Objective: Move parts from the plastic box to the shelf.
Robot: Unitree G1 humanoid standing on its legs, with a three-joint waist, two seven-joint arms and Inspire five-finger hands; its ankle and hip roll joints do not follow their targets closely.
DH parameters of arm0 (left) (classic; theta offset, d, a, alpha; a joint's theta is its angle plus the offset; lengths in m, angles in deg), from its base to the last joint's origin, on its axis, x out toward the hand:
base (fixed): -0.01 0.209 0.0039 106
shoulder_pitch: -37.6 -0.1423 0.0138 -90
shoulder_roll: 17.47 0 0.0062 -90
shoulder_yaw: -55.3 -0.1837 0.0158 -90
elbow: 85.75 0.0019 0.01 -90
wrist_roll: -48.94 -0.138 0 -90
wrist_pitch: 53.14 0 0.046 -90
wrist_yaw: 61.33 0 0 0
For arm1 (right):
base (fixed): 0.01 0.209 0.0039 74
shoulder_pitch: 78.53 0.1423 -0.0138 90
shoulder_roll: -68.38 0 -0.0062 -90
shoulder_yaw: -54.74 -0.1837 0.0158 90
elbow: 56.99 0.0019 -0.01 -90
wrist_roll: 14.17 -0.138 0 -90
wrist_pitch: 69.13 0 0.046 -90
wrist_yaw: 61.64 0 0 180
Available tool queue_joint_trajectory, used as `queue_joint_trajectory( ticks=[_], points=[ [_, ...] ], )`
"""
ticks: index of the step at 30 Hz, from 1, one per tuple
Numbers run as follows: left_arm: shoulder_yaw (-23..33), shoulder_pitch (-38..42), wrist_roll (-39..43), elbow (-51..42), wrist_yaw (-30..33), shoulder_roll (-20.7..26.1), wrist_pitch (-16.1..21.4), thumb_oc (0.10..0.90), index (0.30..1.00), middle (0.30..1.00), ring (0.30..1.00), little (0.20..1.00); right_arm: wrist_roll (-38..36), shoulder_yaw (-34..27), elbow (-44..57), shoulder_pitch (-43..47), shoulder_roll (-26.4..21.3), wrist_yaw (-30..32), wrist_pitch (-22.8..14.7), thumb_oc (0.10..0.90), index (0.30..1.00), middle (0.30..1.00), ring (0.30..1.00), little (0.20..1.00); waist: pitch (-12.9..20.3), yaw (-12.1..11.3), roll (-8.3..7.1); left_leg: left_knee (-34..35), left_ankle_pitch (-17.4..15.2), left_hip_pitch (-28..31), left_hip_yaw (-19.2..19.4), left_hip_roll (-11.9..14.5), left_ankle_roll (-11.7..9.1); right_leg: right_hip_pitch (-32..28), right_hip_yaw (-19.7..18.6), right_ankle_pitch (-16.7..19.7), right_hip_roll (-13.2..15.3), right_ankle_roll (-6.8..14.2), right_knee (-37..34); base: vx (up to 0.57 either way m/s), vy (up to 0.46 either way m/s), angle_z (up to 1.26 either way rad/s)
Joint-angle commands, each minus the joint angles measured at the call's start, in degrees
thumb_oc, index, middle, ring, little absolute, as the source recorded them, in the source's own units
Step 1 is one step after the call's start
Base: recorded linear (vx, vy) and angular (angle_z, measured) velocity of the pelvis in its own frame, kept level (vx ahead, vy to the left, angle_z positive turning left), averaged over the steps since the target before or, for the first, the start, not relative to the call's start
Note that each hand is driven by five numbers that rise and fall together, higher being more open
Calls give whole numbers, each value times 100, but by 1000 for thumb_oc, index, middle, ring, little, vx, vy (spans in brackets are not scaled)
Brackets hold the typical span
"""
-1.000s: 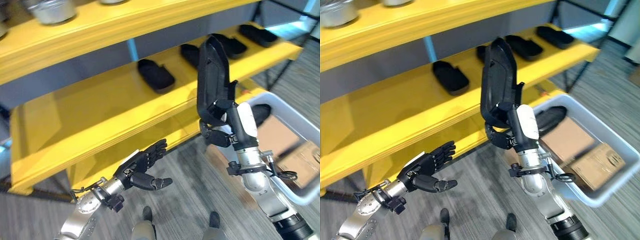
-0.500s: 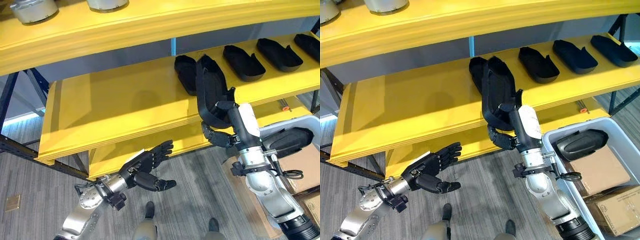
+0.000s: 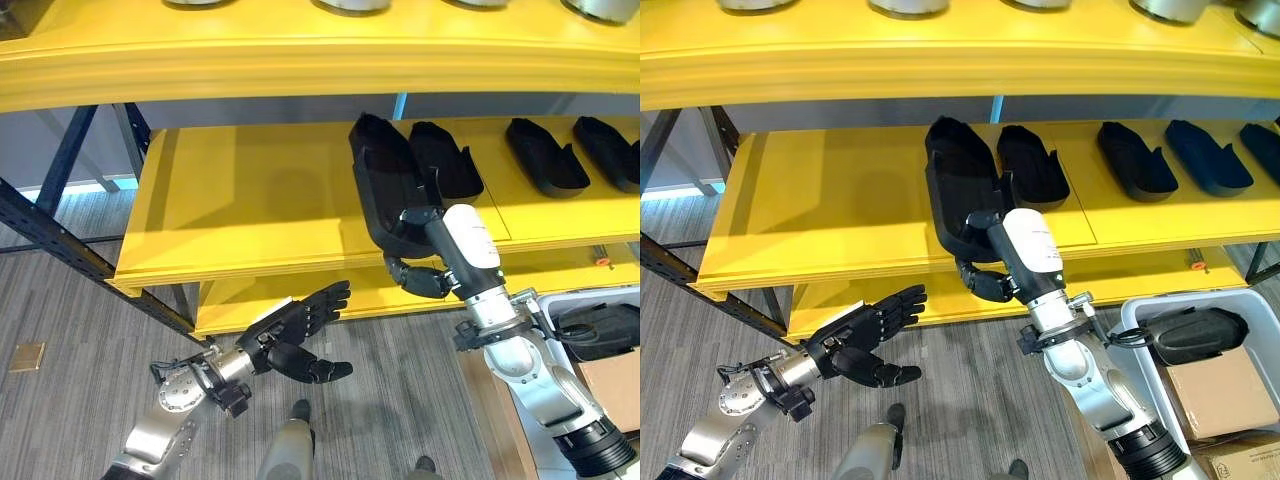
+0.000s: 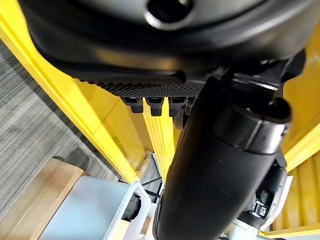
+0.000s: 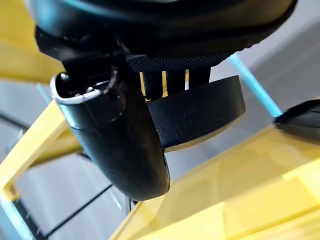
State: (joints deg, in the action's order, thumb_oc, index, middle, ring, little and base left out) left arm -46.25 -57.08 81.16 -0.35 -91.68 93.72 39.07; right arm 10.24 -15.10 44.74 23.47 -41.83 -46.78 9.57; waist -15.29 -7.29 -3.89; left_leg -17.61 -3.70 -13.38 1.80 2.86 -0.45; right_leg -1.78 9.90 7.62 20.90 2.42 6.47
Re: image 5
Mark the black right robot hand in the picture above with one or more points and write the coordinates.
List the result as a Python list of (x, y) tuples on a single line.
[(130, 140)]

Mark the black sole-shaped part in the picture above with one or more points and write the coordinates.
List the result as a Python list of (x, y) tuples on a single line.
[(302, 120), (197, 117)]

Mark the yellow shelf beam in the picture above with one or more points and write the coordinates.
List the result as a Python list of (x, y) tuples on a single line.
[(37, 135)]

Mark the blue shelf post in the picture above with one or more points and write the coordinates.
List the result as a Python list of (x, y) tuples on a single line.
[(15, 220), (257, 85)]

